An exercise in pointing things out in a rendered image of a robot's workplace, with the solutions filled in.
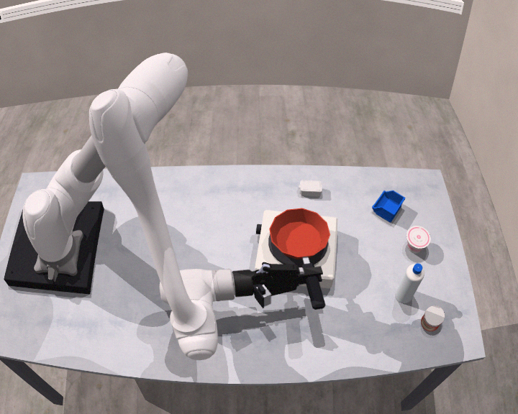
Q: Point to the blue plastic bin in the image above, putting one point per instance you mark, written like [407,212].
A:
[388,200]

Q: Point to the red frying pan with black handle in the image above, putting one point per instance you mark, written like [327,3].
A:
[300,234]

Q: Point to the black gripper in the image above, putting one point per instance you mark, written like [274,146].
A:
[287,275]

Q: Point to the white bottle with blue cap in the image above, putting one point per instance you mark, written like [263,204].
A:
[410,283]

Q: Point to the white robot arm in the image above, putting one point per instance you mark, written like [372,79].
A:
[120,126]

